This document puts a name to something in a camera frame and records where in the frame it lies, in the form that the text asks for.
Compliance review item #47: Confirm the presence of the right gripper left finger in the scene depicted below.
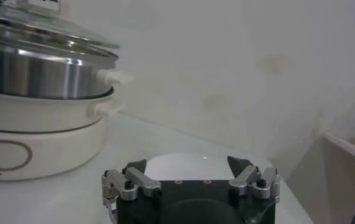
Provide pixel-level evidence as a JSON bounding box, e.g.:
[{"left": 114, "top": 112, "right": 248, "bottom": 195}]
[{"left": 101, "top": 158, "right": 162, "bottom": 201}]

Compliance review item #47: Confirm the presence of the glass lid with cream handle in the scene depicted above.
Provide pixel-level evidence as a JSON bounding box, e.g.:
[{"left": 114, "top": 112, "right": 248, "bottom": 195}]
[{"left": 0, "top": 0, "right": 120, "bottom": 51}]

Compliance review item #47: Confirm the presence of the white round plate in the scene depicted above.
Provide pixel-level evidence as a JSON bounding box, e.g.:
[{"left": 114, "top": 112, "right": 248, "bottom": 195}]
[{"left": 143, "top": 153, "right": 274, "bottom": 182}]

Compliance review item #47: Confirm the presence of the stainless steel steamer basket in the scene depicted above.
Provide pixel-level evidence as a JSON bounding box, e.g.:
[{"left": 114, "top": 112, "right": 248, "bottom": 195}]
[{"left": 0, "top": 30, "right": 134, "bottom": 100}]

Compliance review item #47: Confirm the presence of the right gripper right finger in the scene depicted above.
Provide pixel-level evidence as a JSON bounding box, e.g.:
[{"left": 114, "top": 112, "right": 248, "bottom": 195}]
[{"left": 227, "top": 155, "right": 281, "bottom": 201}]

